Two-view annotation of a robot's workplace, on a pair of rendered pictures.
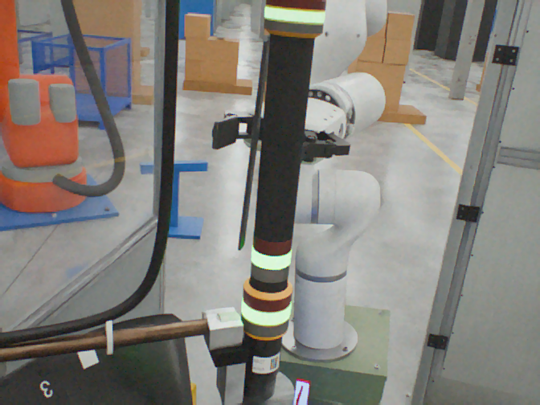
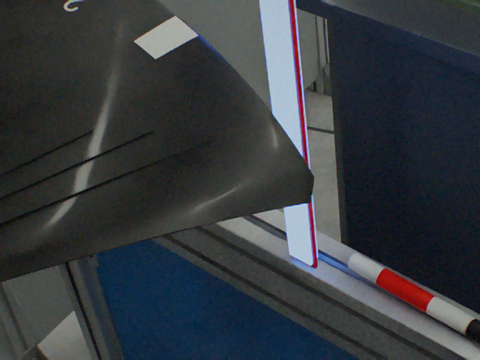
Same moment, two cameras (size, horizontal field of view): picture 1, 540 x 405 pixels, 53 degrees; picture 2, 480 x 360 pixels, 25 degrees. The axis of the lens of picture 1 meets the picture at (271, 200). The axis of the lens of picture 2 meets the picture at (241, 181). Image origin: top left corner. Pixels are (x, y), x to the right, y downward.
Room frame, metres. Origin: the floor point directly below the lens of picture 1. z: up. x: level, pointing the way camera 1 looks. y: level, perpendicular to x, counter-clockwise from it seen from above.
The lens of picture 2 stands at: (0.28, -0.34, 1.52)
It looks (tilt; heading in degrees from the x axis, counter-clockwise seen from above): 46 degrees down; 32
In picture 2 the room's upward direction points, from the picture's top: 9 degrees counter-clockwise
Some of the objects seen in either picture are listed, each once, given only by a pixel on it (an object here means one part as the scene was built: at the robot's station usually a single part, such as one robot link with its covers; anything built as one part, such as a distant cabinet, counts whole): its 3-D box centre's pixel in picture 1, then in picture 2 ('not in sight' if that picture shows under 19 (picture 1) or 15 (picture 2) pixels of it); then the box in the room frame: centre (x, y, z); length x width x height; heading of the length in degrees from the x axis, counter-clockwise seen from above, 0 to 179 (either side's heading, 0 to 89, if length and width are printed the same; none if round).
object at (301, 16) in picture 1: (294, 14); not in sight; (0.42, 0.00, 1.79); 0.04 x 0.04 x 0.01
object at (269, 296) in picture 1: (266, 305); not in sight; (0.42, 0.00, 1.55); 0.04 x 0.04 x 0.05
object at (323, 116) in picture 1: (299, 124); not in sight; (0.66, -0.03, 1.66); 0.11 x 0.10 x 0.07; 153
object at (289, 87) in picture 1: (279, 169); not in sight; (0.42, 0.00, 1.67); 0.03 x 0.03 x 0.21
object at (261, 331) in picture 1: (264, 317); not in sight; (0.42, 0.00, 1.53); 0.04 x 0.04 x 0.01
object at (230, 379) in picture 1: (251, 358); not in sight; (0.41, 0.01, 1.49); 0.09 x 0.07 x 0.10; 112
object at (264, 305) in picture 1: (267, 292); not in sight; (0.42, 0.00, 1.56); 0.04 x 0.04 x 0.01
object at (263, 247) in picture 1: (272, 239); not in sight; (0.42, 0.00, 1.61); 0.03 x 0.03 x 0.01
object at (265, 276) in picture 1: (270, 267); not in sight; (0.42, 0.00, 1.59); 0.03 x 0.03 x 0.01
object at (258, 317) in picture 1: (266, 305); not in sight; (0.42, 0.00, 1.55); 0.04 x 0.04 x 0.01
